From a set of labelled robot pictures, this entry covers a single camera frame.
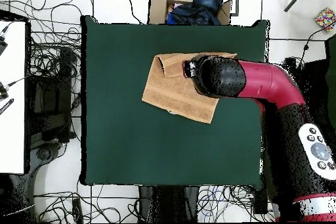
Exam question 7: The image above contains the orange terry towel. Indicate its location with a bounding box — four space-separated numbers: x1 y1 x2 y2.
141 52 238 124

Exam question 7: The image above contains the dark blue clothes pile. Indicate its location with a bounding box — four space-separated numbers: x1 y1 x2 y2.
166 0 224 26

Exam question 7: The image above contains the cardboard box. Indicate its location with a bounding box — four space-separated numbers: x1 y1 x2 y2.
148 0 233 26

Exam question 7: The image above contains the dark green table cloth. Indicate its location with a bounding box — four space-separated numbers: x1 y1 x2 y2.
81 16 270 189

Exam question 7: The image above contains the black equipment stand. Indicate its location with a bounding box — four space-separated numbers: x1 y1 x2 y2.
26 47 78 143

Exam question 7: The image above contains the green covered side table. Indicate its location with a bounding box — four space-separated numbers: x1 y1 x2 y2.
324 34 336 120

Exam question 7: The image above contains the multicoloured dotted cloth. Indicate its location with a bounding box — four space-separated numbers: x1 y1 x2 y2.
314 7 336 33

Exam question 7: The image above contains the black power strip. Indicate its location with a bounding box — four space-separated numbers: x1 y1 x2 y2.
72 197 84 223

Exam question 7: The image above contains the white side table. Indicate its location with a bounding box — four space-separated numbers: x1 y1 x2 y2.
0 20 27 175

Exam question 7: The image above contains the black floor frame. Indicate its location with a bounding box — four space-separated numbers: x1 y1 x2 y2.
282 56 329 130

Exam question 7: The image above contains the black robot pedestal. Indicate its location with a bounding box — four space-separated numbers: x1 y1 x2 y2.
138 185 200 223

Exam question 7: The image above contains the black cable tangle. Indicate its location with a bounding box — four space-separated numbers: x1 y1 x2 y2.
196 185 274 223

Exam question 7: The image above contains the black device with cable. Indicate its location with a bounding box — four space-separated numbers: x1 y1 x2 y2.
0 75 32 101

